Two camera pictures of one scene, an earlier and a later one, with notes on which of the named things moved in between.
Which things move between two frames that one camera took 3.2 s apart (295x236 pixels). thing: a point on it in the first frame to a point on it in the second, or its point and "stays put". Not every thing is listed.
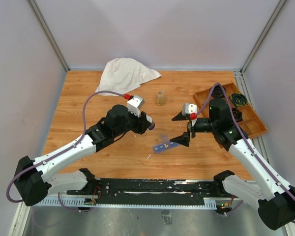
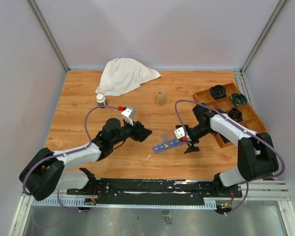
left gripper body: [139, 122] to [132, 132]
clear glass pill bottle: [161, 98] stays put
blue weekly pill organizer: [165, 145] stays put
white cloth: [122, 74] stays put
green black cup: [238, 99] stays put
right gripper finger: [184, 139] to [191, 149]
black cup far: [218, 92] stays put
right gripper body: [191, 129] to [194, 140]
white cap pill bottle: [149, 119] to [101, 100]
